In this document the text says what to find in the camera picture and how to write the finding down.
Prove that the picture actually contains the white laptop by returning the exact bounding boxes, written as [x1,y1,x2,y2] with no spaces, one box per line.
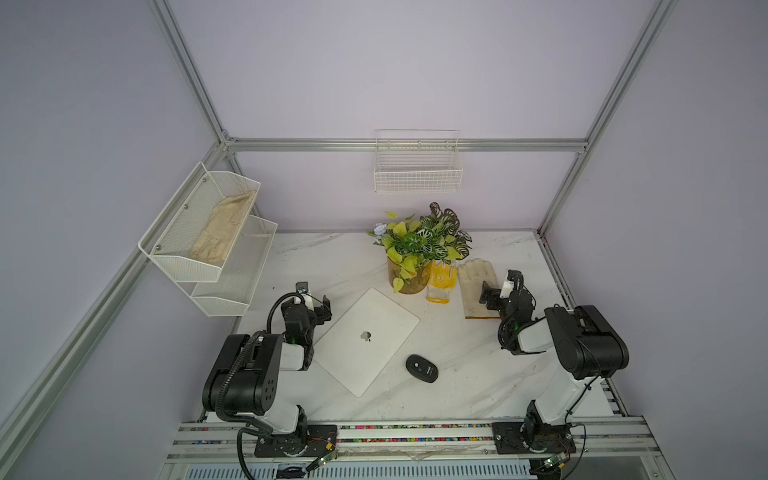
[313,288,420,398]

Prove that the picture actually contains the black wireless mouse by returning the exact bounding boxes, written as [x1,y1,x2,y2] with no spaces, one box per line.
[405,354,439,384]

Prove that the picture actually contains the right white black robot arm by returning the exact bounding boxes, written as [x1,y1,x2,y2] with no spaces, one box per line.
[479,280,629,456]

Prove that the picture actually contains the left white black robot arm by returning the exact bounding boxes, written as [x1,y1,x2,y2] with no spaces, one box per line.
[202,282,338,479]

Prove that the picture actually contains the beige work glove on table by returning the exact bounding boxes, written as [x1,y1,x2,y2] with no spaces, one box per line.
[458,259,499,319]

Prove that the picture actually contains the yellow glass cup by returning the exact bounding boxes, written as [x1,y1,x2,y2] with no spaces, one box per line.
[426,261,458,305]

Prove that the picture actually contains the potted green plant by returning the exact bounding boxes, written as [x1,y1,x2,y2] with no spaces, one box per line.
[367,202,472,295]

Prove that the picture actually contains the beige glove in basket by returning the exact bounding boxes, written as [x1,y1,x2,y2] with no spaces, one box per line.
[188,192,256,266]

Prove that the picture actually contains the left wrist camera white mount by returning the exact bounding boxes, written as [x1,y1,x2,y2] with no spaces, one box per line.
[296,281,314,310]

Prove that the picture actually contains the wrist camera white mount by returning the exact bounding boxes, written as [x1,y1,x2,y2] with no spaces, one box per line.
[499,269,524,299]
[296,281,314,310]

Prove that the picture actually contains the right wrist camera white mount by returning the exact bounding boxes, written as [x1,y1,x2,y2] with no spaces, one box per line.
[499,269,524,299]

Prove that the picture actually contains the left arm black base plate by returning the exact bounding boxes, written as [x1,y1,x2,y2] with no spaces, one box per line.
[251,424,338,458]

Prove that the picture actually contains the white two-tier wall basket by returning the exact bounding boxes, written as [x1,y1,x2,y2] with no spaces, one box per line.
[138,164,277,317]

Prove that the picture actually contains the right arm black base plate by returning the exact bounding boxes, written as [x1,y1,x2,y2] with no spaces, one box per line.
[491,422,576,455]

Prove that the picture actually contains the white wire wall basket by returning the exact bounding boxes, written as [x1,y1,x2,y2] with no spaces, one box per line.
[373,129,463,194]

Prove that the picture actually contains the aluminium frame profiles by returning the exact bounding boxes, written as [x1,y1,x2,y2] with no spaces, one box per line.
[1,1,677,476]

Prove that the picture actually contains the aluminium front rail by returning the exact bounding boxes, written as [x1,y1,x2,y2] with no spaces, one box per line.
[159,416,674,479]

